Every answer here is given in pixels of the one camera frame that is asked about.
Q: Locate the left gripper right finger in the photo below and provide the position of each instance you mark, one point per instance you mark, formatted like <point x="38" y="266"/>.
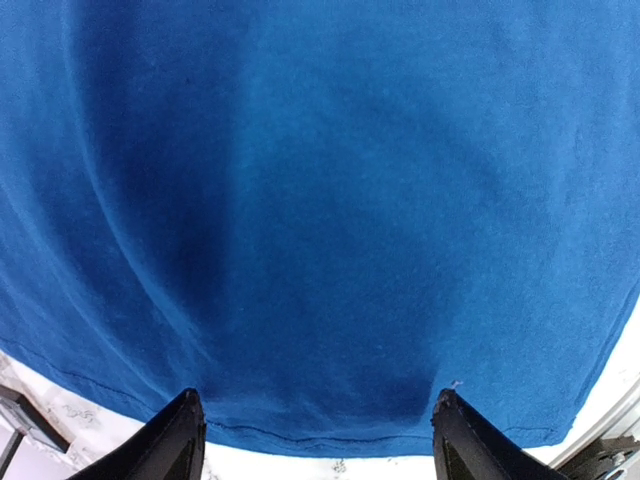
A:
<point x="467" y="446"/>

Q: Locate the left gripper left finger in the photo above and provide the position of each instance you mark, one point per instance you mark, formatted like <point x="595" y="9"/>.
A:
<point x="170" y="446"/>

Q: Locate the blue printed t-shirt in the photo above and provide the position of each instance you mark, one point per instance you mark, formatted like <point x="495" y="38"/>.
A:
<point x="319" y="214"/>

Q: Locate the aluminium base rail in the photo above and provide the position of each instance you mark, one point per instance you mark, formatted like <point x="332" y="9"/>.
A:
<point x="610" y="448"/>

